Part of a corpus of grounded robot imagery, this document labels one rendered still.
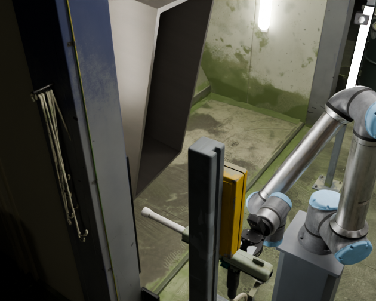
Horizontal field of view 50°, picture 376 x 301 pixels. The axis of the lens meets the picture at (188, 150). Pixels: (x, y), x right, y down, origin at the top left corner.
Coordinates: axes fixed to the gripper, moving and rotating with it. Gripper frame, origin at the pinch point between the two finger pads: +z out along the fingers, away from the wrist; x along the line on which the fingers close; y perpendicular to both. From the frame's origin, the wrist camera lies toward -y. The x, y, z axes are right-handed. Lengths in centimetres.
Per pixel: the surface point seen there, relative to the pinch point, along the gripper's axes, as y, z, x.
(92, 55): -59, 5, 47
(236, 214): -34.7, 15.4, -6.4
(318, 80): 58, -274, 59
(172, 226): -3.8, 2.3, 22.8
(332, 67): 43, -274, 50
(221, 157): -52, 19, -3
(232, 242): -25.9, 16.4, -6.4
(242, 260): -4.9, 3.0, -3.8
